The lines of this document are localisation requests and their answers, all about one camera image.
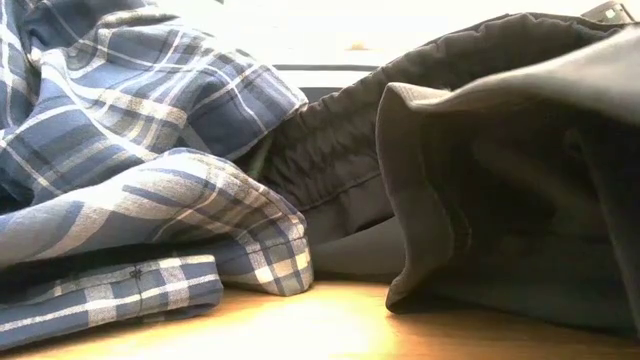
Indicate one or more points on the dark grey garment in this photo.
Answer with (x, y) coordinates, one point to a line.
(500, 200)

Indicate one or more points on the dark elastic-waist pants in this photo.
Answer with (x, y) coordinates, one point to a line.
(340, 140)

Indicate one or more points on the blue plaid flannel shirt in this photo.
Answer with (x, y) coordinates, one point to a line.
(125, 100)

